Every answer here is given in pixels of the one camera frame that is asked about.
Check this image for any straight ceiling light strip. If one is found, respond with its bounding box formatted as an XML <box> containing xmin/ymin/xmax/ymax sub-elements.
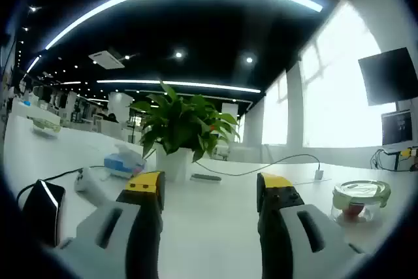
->
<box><xmin>97</xmin><ymin>79</ymin><xmax>262</xmax><ymax>93</ymax></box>

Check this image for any green potted plant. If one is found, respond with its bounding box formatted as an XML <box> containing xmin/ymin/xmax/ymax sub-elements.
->
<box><xmin>128</xmin><ymin>79</ymin><xmax>242</xmax><ymax>163</ymax></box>

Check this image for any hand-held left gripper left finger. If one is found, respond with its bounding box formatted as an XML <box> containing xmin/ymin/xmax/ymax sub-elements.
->
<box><xmin>54</xmin><ymin>170</ymin><xmax>166</xmax><ymax>279</ymax></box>

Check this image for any clear glass container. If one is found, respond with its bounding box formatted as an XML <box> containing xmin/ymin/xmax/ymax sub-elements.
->
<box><xmin>331</xmin><ymin>197</ymin><xmax>376</xmax><ymax>226</ymax></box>

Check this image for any thin charging cable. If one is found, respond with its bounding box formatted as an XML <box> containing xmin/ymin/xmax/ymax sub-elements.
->
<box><xmin>195</xmin><ymin>154</ymin><xmax>323</xmax><ymax>177</ymax></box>

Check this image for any white tabletop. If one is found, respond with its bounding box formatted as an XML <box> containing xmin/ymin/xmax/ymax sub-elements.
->
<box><xmin>3</xmin><ymin>108</ymin><xmax>418</xmax><ymax>279</ymax></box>

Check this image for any ceiling air conditioner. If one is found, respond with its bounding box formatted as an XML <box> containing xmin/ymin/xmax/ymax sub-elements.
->
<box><xmin>88</xmin><ymin>48</ymin><xmax>127</xmax><ymax>70</ymax></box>

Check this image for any red tomato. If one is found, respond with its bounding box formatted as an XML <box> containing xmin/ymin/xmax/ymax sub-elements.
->
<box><xmin>342</xmin><ymin>203</ymin><xmax>366</xmax><ymax>221</ymax></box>

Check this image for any laptop screen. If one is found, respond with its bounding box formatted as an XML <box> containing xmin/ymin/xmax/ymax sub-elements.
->
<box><xmin>381</xmin><ymin>108</ymin><xmax>415</xmax><ymax>154</ymax></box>

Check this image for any green container lid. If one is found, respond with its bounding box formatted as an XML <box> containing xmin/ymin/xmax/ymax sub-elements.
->
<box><xmin>332</xmin><ymin>180</ymin><xmax>392</xmax><ymax>208</ymax></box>

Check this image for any black cable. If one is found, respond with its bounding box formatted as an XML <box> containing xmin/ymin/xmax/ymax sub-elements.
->
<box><xmin>16</xmin><ymin>167</ymin><xmax>82</xmax><ymax>201</ymax></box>

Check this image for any black monitor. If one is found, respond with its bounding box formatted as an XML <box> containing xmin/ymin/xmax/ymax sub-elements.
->
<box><xmin>358</xmin><ymin>46</ymin><xmax>418</xmax><ymax>107</ymax></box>

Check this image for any white plant pot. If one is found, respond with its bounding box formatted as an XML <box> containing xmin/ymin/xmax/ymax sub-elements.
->
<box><xmin>155</xmin><ymin>143</ymin><xmax>193</xmax><ymax>182</ymax></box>

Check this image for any black rectangular device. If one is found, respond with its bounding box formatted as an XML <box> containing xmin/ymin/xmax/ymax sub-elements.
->
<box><xmin>21</xmin><ymin>179</ymin><xmax>66</xmax><ymax>247</ymax></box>

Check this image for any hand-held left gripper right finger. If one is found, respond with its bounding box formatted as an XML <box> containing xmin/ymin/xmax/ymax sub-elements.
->
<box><xmin>256</xmin><ymin>171</ymin><xmax>370</xmax><ymax>279</ymax></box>

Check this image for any blue tissue box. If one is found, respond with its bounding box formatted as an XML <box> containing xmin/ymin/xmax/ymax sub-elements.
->
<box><xmin>103</xmin><ymin>143</ymin><xmax>148</xmax><ymax>180</ymax></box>

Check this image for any bundle of cables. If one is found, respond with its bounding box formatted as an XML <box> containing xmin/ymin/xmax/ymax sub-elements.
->
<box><xmin>370</xmin><ymin>148</ymin><xmax>418</xmax><ymax>172</ymax></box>

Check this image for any white handheld device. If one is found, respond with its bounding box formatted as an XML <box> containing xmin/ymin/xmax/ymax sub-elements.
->
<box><xmin>74</xmin><ymin>167</ymin><xmax>110</xmax><ymax>203</ymax></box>

